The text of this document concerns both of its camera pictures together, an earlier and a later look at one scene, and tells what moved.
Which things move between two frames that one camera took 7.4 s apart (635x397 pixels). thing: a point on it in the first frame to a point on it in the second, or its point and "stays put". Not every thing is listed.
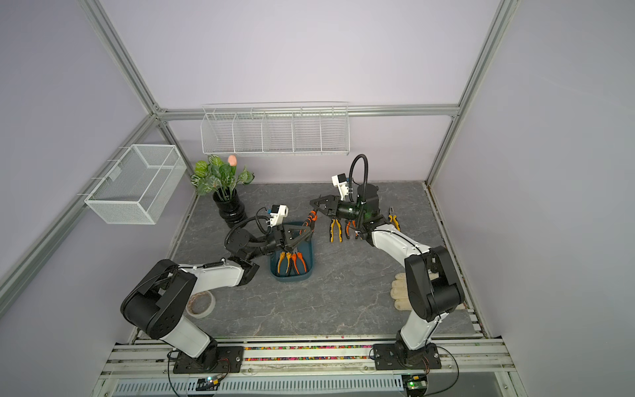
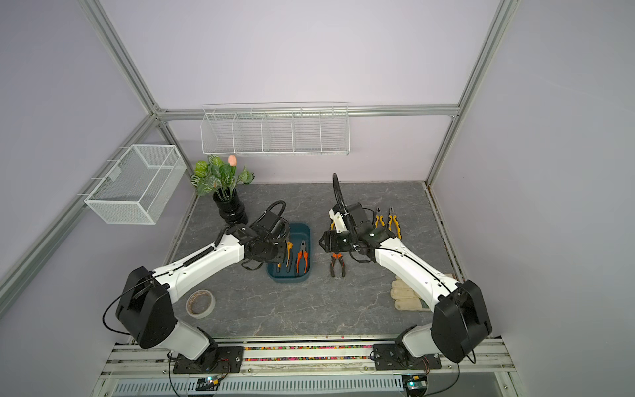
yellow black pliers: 393,217 stays put
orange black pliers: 312,217 to 335,256
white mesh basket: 137,187 stays put
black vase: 231,206 stays put
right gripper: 332,206 to 329,245
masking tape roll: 200,304 stays put
